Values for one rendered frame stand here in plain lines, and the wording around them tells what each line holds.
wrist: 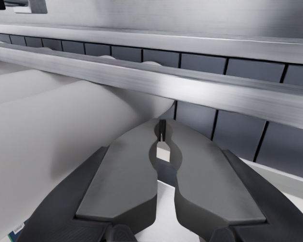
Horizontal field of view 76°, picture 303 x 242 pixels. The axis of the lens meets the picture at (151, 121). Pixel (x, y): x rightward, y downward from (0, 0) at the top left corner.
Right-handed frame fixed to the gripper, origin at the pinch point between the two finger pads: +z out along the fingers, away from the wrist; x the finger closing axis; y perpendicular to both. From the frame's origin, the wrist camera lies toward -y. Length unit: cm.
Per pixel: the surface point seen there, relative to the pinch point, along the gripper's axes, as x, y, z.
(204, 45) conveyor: 3.3, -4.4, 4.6
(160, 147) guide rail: 0.1, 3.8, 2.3
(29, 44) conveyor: -17.6, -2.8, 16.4
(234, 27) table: 6.7, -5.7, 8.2
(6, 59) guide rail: -12.2, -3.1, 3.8
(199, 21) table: 3.8, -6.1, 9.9
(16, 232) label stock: -27.4, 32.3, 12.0
